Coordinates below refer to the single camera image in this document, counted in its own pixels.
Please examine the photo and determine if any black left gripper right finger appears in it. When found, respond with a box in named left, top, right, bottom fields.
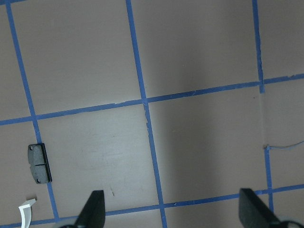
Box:
left=238, top=188, right=282, bottom=228

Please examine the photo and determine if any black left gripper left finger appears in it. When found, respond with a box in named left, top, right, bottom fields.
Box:
left=74, top=190, right=105, bottom=228

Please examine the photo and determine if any white curved plastic arc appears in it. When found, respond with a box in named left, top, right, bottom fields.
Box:
left=19, top=199, right=36, bottom=228

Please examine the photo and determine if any dark grey brake pad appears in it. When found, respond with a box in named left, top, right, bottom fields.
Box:
left=28, top=143, right=52, bottom=184

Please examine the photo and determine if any brown paper table mat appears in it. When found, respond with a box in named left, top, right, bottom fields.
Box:
left=0, top=0, right=304, bottom=228

